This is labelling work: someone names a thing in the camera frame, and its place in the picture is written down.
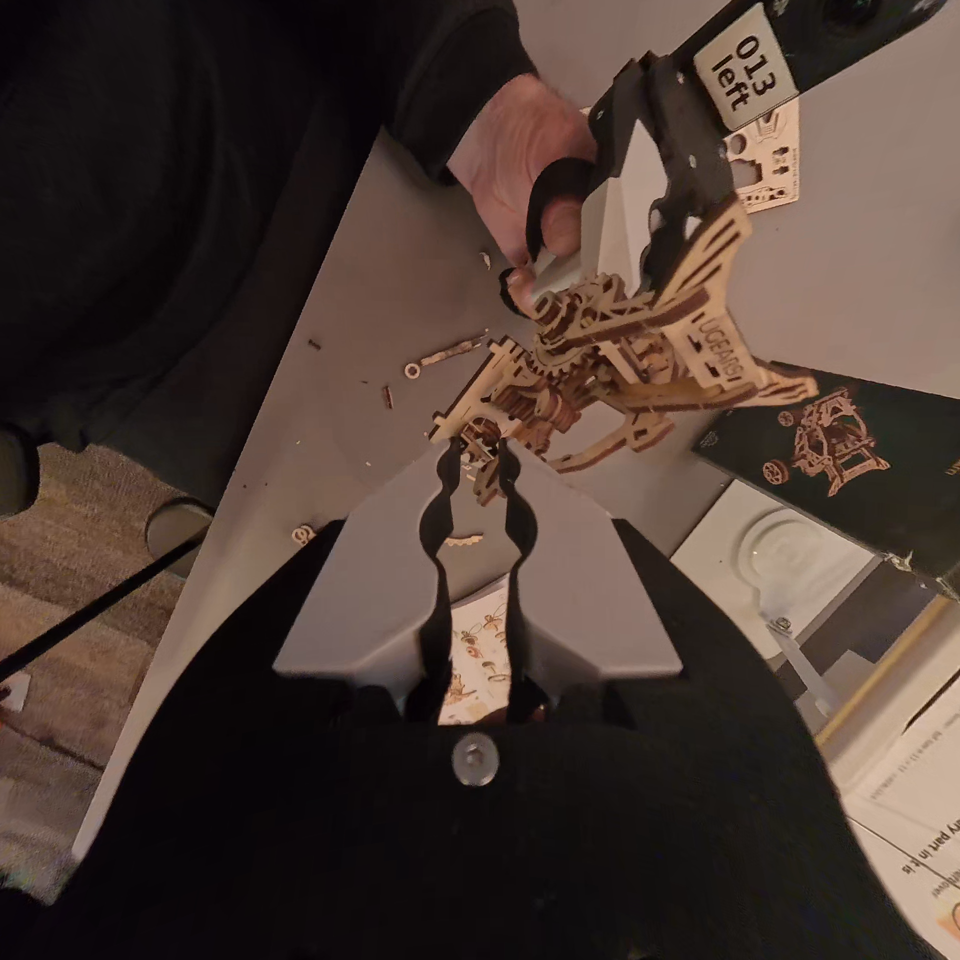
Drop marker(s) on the open instruction booklet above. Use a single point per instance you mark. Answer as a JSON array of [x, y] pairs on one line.
[[480, 637]]

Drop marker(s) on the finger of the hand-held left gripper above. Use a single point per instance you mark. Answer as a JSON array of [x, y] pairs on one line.
[[622, 225]]

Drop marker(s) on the white printed instruction page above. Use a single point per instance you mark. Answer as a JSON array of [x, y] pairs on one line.
[[915, 825]]

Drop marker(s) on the wooden sheet round cutouts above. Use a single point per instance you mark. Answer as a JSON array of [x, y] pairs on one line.
[[772, 172]]

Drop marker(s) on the long notched wooden strip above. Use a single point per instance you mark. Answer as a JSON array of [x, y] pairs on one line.
[[457, 352]]

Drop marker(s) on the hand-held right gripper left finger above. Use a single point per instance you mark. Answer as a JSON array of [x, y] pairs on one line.
[[360, 592]]

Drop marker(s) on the wooden book stand white base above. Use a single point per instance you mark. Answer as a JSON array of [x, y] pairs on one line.
[[720, 540]]

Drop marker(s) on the black metal stand leg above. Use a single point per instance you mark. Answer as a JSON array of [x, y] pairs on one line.
[[90, 611]]

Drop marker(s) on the brown wooden model assembly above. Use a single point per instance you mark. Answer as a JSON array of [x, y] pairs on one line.
[[585, 330]]

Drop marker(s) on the person's left hand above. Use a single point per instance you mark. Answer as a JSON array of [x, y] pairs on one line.
[[517, 135]]

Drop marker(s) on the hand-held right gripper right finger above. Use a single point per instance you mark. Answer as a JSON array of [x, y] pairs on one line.
[[600, 600]]

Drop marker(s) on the dark model kit box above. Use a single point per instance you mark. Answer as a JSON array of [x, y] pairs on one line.
[[900, 525]]

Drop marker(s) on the black round stand foot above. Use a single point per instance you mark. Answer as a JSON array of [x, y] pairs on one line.
[[176, 525]]

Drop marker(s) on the person's left forearm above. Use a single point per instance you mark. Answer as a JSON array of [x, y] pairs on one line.
[[472, 75]]

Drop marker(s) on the small d-shaped wooden piece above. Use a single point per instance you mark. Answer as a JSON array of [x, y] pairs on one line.
[[301, 535]]

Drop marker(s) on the curved wooden part oval holes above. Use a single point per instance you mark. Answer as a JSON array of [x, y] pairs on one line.
[[461, 538]]

